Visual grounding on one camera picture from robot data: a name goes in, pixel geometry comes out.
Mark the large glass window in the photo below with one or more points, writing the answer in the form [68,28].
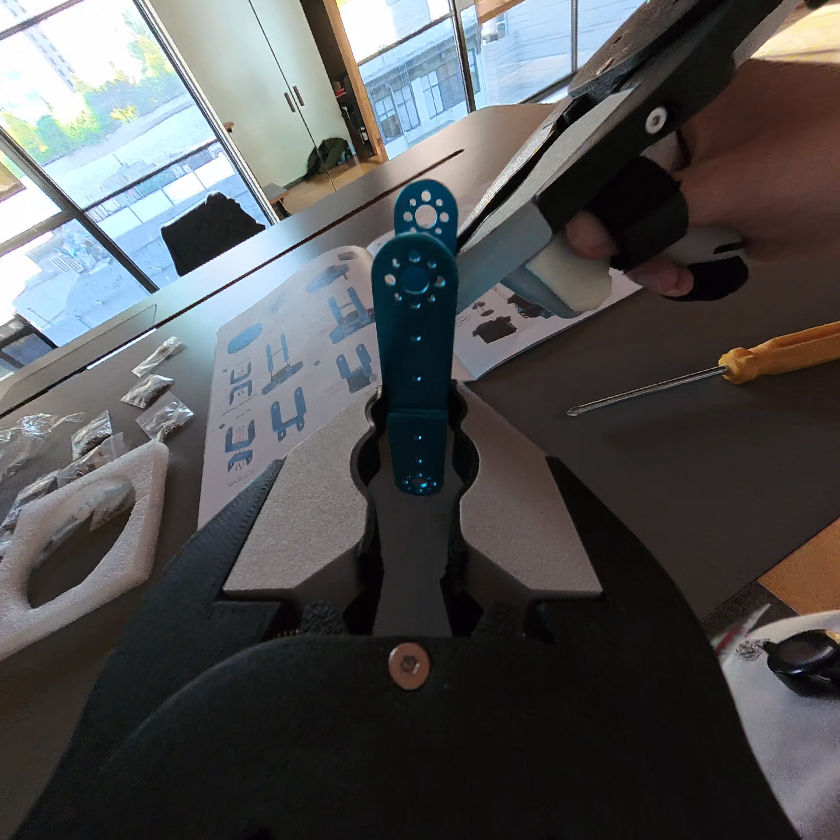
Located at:
[420,79]
[98,98]

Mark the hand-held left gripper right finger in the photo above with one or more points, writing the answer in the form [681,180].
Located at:
[525,525]

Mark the wooden pillar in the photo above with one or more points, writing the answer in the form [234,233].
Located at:
[354,79]

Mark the pile of clear screw bags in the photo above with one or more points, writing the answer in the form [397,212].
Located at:
[154,390]

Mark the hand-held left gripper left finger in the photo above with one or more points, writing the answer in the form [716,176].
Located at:
[302,525]

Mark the white foam piece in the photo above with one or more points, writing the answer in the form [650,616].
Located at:
[141,525]

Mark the white cabinet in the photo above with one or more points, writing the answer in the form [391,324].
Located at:
[262,98]

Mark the black chair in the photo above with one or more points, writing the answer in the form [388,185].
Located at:
[210,229]

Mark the blue metal bracket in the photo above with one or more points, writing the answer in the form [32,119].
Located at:
[413,328]

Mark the black badge reel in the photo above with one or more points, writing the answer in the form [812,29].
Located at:
[807,663]

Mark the person's right hand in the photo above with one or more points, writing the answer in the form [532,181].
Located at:
[774,164]

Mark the green bag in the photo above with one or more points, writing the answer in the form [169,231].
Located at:
[331,157]

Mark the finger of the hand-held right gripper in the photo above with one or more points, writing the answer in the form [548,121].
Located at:
[492,262]
[590,144]

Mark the dark grey desk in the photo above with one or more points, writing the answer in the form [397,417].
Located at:
[656,459]

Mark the assembly instruction booklet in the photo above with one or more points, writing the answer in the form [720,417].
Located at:
[328,426]

